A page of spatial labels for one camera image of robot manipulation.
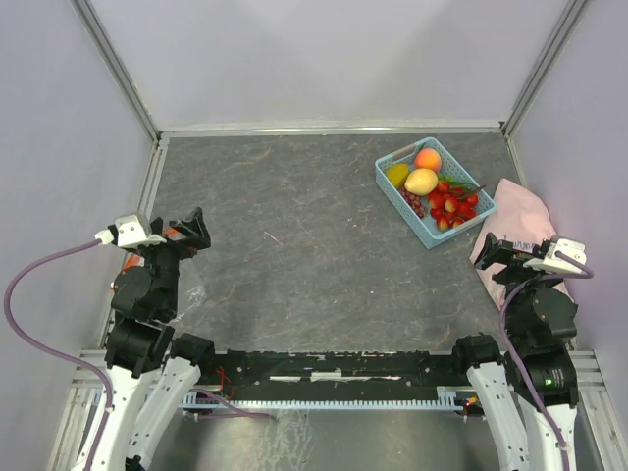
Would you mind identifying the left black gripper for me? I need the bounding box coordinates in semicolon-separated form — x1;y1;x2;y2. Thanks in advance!
136;205;210;314

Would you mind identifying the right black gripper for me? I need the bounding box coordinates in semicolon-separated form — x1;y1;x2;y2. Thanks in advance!
472;231;561;340

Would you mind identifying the clear orange zip top bag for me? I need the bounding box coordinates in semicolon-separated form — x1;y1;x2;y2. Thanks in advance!
121;225;207;323

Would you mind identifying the yellow mango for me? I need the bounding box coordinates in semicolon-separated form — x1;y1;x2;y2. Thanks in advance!
404;168;439;196

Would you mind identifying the orange pink peach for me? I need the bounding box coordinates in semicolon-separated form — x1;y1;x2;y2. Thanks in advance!
414;147;443;173

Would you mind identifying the yellow star fruit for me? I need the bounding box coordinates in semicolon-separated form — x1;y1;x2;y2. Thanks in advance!
385;163;411;189

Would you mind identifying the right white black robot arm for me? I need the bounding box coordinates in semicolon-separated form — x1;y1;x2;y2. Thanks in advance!
449;234;593;470

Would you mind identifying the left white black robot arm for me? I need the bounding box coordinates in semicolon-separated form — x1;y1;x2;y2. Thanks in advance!
74;207;217;470

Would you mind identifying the pink cloth bag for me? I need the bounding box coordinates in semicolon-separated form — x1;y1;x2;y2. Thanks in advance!
469;178;575;311

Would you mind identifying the red strawberry bunch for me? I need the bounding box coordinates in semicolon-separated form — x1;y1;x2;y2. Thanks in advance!
427;174;484;233

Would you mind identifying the purple grape bunch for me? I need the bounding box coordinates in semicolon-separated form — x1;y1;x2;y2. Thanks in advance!
400;188;425;219

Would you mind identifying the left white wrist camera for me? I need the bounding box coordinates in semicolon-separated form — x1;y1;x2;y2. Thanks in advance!
94;212;166;249

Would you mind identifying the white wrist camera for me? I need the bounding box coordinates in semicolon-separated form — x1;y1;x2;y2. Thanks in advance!
94;212;166;249
523;235;587;274

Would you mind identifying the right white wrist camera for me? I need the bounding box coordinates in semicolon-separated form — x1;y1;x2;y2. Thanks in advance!
523;235;587;274

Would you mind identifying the light blue cable duct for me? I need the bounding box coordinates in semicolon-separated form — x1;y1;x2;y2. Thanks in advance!
181;385;480;409

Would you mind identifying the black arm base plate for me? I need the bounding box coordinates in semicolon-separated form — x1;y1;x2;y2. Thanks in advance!
161;348;511;399

